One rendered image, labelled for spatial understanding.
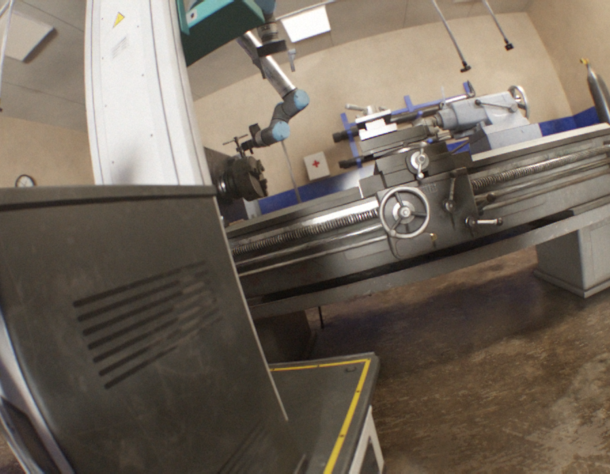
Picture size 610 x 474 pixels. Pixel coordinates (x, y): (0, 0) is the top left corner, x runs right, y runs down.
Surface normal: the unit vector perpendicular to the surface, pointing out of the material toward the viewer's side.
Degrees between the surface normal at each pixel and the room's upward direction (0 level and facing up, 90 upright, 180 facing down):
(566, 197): 90
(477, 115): 94
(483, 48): 90
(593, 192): 90
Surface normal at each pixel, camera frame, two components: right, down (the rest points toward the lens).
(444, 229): -0.19, 0.09
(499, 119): -0.29, -0.31
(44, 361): 0.90, -0.25
